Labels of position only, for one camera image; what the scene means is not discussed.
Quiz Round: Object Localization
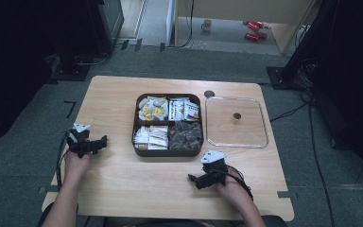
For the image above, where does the long black floor cable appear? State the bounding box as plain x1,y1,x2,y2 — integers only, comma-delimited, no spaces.
299,84,337,227

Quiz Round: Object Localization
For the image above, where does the black flat stand base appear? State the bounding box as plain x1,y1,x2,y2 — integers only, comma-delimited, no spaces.
48,53,92,83

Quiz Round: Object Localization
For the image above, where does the pile of white red-print packets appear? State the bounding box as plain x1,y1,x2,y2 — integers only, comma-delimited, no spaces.
133,125,169,150

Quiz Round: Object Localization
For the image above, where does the short black floor cable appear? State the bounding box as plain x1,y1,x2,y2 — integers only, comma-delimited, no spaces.
269,101,310,123

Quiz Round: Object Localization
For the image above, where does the clear square lid with knob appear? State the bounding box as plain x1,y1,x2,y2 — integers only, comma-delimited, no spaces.
204,96,269,149

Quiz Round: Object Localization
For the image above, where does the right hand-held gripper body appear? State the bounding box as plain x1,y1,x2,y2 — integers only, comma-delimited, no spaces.
199,149,229,187

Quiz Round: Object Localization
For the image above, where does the person's dark lap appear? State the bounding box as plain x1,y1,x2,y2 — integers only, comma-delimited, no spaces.
37,202,288,227

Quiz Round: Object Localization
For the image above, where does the black hanging cable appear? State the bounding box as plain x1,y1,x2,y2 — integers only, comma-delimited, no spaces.
173,0,196,49

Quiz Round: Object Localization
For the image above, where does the pile of yellow white packets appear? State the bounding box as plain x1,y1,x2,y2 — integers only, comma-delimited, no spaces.
137,96,170,122

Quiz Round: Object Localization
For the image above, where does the left hand-held gripper black cable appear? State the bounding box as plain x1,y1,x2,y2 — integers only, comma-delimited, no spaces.
55,130,72,191

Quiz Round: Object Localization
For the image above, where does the hand-held gripper black cable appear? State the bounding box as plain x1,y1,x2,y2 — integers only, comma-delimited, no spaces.
226,164,255,202
55,130,72,191

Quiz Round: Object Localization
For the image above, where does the brown four-compartment tray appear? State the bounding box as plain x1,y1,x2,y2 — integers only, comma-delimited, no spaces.
131,93,205,158

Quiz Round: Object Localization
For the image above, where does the right hand-held gripper black cable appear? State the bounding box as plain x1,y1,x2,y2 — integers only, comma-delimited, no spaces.
226,164,255,202

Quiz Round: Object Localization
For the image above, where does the person's left hand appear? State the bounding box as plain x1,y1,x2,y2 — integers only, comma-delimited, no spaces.
63,150,93,183

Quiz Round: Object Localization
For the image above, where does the person's right hand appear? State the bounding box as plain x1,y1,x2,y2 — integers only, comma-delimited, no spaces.
216,166,253,210

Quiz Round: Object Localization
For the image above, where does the red can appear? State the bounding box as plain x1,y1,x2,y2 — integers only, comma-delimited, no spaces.
245,20,266,32
244,31,268,42

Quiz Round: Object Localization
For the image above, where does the black cabinet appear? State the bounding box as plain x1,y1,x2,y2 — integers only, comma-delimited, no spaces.
60,0,126,60

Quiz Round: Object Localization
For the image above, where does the grey mug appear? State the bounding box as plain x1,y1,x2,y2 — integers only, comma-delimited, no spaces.
200,19,213,32

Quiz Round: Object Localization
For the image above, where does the pile of white orange-print packets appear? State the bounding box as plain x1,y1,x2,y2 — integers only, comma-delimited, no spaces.
168,96,200,122

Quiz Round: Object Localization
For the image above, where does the pile of dark packets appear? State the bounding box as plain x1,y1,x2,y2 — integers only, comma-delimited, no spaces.
167,120,202,151

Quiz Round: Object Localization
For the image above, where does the black stand with base plate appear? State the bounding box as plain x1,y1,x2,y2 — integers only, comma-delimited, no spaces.
266,0,341,91

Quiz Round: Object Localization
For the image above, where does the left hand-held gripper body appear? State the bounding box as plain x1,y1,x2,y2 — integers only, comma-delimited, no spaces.
66,122,99,159

